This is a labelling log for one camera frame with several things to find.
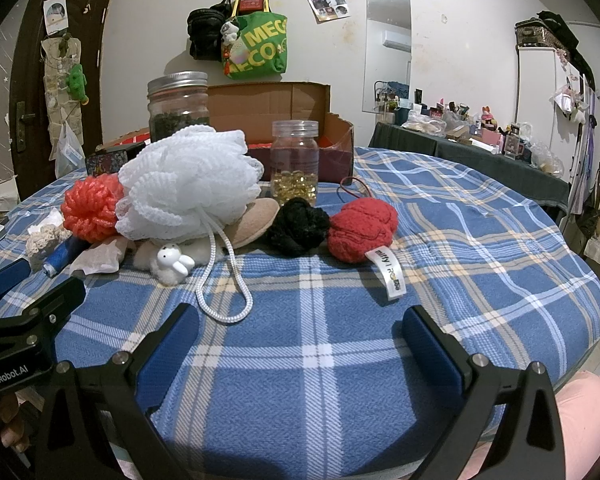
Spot beige knotted rope toy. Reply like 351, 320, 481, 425
26, 224, 72, 259

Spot blue white tube toy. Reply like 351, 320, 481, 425
42, 236, 85, 278

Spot white fluffy bunny clip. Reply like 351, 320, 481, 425
133, 238, 223, 286

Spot red knitted ball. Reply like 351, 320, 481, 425
326, 196, 408, 302

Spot white mesh bath pouf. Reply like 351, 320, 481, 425
116, 125, 264, 324

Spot tan round powder puff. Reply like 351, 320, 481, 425
224, 197, 279, 248

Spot black knitted scrunchie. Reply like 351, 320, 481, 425
262, 197, 330, 258

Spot crumpled white tissue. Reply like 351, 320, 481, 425
70, 235, 129, 275

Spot white plastic bag on door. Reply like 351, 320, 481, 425
55, 122, 85, 179

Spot colourful patterned small box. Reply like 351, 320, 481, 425
85, 151, 129, 177

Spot blue plaid tablecloth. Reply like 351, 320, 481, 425
0, 146, 600, 480

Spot green plush on door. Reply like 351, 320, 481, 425
66, 63, 88, 105

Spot tall jar dark contents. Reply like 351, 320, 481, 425
147, 70, 210, 142

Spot dark green covered side table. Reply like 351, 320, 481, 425
368, 122, 570, 222

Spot small jar golden capsules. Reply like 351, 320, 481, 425
270, 120, 320, 206

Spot dark brown door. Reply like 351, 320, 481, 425
9, 0, 109, 200

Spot cardboard box red lining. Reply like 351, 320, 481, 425
95, 80, 356, 187

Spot white cabinet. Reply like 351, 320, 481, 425
515, 47, 588, 169

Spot green tote bag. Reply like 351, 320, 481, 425
221, 0, 288, 80

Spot black bag on wall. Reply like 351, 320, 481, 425
187, 0, 232, 62

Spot wall mirror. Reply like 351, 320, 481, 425
362, 0, 413, 114

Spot photo on wall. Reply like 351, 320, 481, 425
308, 0, 350, 23

